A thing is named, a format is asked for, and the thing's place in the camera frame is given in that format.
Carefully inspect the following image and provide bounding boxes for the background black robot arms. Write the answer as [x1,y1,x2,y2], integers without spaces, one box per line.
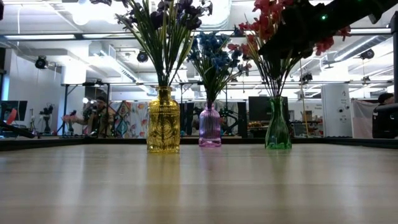
[39,104,78,136]

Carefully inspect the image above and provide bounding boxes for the pink fabric curtain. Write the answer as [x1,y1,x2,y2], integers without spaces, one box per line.
[351,98,379,139]

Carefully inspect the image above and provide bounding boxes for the person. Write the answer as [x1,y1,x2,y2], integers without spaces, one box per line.
[377,92,396,106]
[62,95,116,137]

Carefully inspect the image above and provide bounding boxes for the silver ventilation duct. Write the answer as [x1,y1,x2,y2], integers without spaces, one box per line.
[198,0,233,31]

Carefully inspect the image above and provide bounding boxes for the pink ribbed glass vase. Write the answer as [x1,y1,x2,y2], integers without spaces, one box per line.
[198,101,222,147]

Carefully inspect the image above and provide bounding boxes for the colourful patterned board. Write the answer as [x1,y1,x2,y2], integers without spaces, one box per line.
[111,100,149,139]

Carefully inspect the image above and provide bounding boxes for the black background monitor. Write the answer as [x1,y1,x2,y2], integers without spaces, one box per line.
[248,95,289,131]
[0,100,28,123]

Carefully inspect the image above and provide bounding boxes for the green glass vase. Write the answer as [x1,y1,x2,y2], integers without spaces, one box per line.
[264,96,292,149]

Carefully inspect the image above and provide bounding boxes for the white cabinet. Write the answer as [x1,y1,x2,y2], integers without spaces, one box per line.
[321,83,353,138]

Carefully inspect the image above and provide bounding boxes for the yellow embossed glass vase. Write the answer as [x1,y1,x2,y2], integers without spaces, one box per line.
[146,86,181,154]

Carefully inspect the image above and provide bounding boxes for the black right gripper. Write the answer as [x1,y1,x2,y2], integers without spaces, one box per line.
[257,0,345,60]

